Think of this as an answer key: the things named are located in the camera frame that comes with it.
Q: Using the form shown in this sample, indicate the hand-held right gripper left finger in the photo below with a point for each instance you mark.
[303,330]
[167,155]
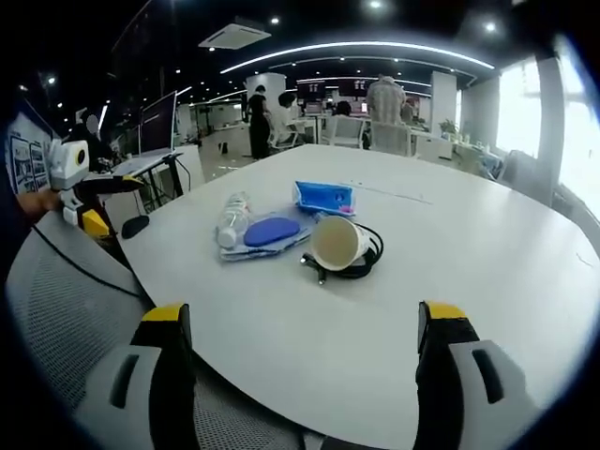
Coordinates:
[140,370]

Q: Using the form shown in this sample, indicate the green potted plant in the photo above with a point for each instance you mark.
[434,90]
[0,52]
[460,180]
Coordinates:
[449,126]

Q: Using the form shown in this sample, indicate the white standing desk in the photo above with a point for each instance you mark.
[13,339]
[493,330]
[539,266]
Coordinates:
[164,183]

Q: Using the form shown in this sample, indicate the person's left hand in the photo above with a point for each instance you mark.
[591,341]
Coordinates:
[40,202]

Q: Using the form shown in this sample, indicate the white office chair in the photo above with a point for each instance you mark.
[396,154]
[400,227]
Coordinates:
[391,139]
[347,132]

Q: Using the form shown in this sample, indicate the clear plastic bottle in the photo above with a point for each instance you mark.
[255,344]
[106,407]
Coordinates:
[234,218]

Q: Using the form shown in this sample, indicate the blue plastic packet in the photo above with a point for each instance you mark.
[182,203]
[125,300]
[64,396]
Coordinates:
[323,197]

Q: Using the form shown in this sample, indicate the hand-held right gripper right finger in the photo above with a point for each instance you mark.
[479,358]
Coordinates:
[473,375]

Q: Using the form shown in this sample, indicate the wall poster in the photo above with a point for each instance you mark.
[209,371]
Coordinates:
[28,164]

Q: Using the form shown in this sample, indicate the grey mesh chair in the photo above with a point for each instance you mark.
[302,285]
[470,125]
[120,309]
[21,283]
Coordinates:
[70,319]

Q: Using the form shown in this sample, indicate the white paper cup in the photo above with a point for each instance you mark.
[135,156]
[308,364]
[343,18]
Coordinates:
[335,241]

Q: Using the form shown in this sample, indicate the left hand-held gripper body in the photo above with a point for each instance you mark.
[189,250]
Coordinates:
[68,173]

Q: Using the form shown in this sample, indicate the ceiling air conditioner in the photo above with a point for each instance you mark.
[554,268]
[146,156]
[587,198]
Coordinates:
[234,34]

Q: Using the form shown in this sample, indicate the blue oval pad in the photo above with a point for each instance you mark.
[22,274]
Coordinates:
[272,232]

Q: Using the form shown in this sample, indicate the black computer mouse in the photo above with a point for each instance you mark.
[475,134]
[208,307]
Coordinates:
[135,226]

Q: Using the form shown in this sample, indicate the white table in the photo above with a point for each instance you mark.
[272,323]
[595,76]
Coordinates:
[356,328]

